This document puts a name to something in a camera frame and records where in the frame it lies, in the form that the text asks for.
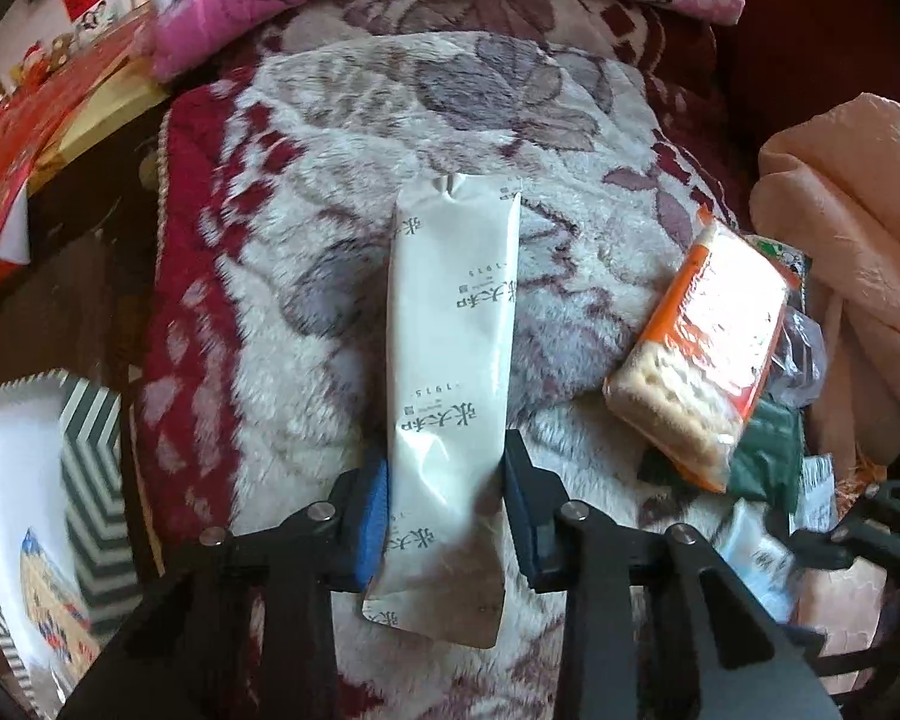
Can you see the white light blue packet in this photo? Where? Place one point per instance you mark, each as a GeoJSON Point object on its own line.
{"type": "Point", "coordinates": [757, 562]}

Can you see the peach blanket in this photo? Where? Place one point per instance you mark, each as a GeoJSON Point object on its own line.
{"type": "Point", "coordinates": [855, 240]}

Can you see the orange cracker packet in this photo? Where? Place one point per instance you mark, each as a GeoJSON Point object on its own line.
{"type": "Point", "coordinates": [690, 360]}

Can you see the dark green snack packet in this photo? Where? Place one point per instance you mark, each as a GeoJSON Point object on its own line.
{"type": "Point", "coordinates": [769, 457]}

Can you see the long white snack packet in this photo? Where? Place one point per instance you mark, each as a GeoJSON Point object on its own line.
{"type": "Point", "coordinates": [450, 330]}

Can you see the green white printed packet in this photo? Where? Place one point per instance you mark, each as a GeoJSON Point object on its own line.
{"type": "Point", "coordinates": [784, 259]}

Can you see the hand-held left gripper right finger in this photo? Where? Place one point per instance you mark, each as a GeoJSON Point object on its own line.
{"type": "Point", "coordinates": [521, 525]}

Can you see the floral fleece blanket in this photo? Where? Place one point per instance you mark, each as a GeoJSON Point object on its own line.
{"type": "Point", "coordinates": [285, 277]}

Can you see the green white striped box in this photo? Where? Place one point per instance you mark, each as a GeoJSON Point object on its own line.
{"type": "Point", "coordinates": [90, 480]}

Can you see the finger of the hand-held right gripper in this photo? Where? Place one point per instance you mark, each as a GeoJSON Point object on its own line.
{"type": "Point", "coordinates": [892, 510]}

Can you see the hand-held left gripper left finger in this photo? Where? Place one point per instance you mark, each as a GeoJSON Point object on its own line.
{"type": "Point", "coordinates": [371, 525]}

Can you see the white packet with black text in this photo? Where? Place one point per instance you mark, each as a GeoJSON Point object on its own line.
{"type": "Point", "coordinates": [817, 487]}

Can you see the clear plastic packet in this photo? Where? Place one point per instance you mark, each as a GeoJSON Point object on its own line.
{"type": "Point", "coordinates": [802, 352]}

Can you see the blue cracker packet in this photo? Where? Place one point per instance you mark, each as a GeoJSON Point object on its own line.
{"type": "Point", "coordinates": [52, 600]}

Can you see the plush toys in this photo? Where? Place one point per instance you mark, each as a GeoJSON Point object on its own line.
{"type": "Point", "coordinates": [41, 60]}

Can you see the red patterned tablecloth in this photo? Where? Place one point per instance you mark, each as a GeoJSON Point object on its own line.
{"type": "Point", "coordinates": [7, 165]}

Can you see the dark red blanket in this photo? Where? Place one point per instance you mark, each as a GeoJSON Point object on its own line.
{"type": "Point", "coordinates": [817, 37]}

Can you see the wooden table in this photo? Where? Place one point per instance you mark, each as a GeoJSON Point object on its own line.
{"type": "Point", "coordinates": [97, 127]}

